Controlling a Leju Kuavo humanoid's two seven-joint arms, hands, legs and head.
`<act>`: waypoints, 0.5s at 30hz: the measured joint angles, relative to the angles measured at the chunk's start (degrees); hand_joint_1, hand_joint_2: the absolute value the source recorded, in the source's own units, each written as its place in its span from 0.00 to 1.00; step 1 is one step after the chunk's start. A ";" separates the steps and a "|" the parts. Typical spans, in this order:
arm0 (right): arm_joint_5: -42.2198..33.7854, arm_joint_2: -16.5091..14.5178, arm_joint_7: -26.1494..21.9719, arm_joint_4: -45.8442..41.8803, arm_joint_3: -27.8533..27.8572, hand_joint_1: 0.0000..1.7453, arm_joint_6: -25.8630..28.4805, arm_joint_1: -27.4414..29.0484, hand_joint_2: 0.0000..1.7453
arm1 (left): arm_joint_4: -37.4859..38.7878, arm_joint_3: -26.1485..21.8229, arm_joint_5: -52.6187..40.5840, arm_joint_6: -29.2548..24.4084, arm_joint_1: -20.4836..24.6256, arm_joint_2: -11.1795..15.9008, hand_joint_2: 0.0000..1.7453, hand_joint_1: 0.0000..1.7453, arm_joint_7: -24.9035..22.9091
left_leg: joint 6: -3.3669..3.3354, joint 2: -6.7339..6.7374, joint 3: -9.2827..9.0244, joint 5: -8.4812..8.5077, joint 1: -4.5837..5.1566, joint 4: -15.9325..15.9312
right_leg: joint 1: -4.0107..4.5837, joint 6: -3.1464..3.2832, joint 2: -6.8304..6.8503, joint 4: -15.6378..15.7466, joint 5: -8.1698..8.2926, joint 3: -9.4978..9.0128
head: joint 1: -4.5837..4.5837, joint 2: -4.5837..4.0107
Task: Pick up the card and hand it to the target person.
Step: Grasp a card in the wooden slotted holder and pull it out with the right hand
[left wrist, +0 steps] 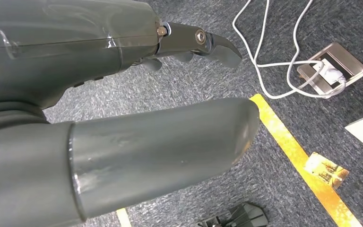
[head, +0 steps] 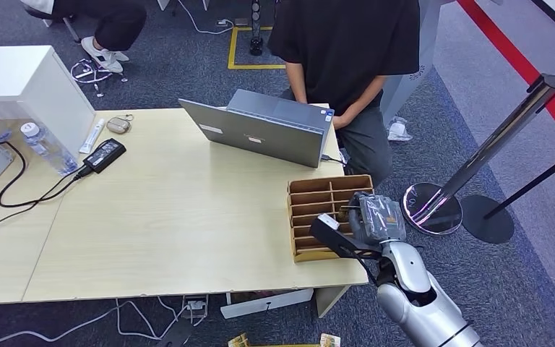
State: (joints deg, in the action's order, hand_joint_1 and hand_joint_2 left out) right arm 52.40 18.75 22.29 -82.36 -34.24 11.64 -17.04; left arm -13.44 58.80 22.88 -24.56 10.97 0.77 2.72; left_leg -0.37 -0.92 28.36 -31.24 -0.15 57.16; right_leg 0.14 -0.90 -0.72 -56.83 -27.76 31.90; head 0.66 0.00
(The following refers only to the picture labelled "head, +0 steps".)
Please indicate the person's left hand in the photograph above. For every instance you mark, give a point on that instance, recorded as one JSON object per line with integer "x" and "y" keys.
{"x": 340, "y": 122}

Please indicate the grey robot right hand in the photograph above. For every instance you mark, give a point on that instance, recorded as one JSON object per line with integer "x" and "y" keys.
{"x": 378, "y": 218}

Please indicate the small yellow green card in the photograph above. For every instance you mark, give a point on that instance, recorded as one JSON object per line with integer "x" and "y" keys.
{"x": 343, "y": 216}

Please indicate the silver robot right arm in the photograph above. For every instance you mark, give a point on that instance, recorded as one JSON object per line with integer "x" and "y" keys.
{"x": 426, "y": 306}

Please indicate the person's right forearm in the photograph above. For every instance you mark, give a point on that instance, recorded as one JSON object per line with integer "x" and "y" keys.
{"x": 296, "y": 84}

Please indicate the person's left forearm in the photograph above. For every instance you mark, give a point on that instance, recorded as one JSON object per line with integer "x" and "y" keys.
{"x": 363, "y": 98}

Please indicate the cardboard slotted card organizer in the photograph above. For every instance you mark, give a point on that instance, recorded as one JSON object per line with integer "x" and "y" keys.
{"x": 311, "y": 206}

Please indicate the yellow card on floor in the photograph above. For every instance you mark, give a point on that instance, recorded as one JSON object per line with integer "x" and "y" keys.
{"x": 239, "y": 341}
{"x": 330, "y": 341}

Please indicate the seated person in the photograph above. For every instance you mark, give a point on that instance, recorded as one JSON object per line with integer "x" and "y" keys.
{"x": 114, "y": 24}

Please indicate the grey open laptop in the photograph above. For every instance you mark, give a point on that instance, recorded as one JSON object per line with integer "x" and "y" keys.
{"x": 263, "y": 134}

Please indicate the wooden table leg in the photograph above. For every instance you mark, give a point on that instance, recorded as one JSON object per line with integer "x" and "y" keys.
{"x": 328, "y": 299}

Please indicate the black stand leg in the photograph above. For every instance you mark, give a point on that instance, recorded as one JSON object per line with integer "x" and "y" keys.
{"x": 256, "y": 28}

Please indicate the yellow floor tape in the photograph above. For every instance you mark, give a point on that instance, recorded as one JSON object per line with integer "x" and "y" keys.
{"x": 232, "y": 48}

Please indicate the white flat box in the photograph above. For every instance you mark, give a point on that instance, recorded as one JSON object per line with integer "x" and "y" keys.
{"x": 268, "y": 304}

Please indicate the red barrier belt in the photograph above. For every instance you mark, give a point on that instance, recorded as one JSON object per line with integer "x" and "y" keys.
{"x": 497, "y": 38}

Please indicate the white power strip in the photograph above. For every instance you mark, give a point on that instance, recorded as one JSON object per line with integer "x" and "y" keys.
{"x": 195, "y": 304}

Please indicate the black flat panel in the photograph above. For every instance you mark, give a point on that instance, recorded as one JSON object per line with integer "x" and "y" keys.
{"x": 179, "y": 333}

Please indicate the black power adapter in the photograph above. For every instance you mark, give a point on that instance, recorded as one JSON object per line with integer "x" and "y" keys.
{"x": 104, "y": 155}

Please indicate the white tube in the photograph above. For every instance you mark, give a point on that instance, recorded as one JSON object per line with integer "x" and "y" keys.
{"x": 92, "y": 136}

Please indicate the chrome base stool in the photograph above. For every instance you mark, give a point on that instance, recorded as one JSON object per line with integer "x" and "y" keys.
{"x": 88, "y": 72}

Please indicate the clear plastic water bottle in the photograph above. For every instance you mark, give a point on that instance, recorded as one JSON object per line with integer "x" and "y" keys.
{"x": 47, "y": 148}

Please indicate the white cabinet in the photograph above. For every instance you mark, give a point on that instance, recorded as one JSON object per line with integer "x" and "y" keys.
{"x": 23, "y": 81}

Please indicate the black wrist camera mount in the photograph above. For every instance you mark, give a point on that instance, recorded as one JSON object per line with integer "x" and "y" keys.
{"x": 337, "y": 237}

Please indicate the black stanchion post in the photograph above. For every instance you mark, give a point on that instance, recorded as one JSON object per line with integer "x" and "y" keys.
{"x": 485, "y": 220}

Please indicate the chrome stanchion post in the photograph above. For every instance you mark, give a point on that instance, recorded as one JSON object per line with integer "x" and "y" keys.
{"x": 488, "y": 151}

